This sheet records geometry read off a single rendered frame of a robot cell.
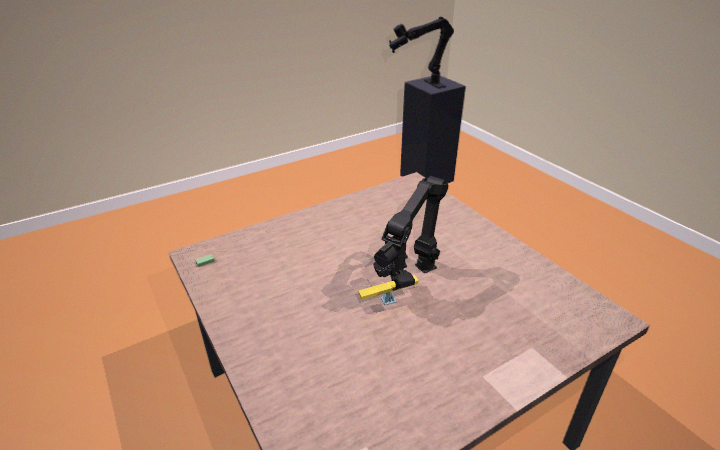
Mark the yellow bar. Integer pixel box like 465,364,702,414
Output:
359,275,418,300

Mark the light green flat bar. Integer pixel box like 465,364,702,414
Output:
195,254,214,267

